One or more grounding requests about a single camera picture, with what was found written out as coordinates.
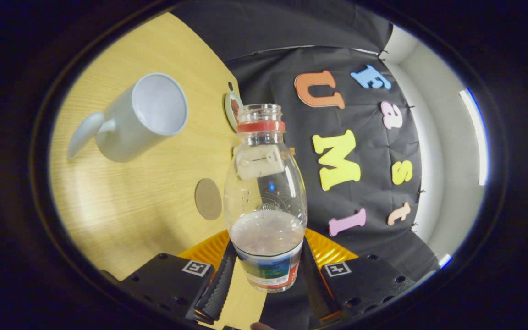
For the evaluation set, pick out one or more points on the round brown coaster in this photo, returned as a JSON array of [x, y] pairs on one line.
[[208, 199]]

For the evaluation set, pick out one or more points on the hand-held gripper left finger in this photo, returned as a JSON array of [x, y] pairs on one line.
[[220, 288]]

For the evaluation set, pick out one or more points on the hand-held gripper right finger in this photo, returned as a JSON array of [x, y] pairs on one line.
[[315, 286]]

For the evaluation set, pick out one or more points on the wooden table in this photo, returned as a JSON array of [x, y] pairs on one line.
[[145, 206]]

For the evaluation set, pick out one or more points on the clear juice bottle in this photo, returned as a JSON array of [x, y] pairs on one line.
[[266, 238]]

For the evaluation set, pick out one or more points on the ceiling light panel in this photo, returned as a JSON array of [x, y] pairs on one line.
[[475, 137]]

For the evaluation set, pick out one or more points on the white cup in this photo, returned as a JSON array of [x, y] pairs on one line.
[[126, 133]]

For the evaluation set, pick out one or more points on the white toaster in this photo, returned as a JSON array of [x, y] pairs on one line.
[[257, 161]]

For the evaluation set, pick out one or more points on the green plate with food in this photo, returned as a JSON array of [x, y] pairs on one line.
[[233, 107]]

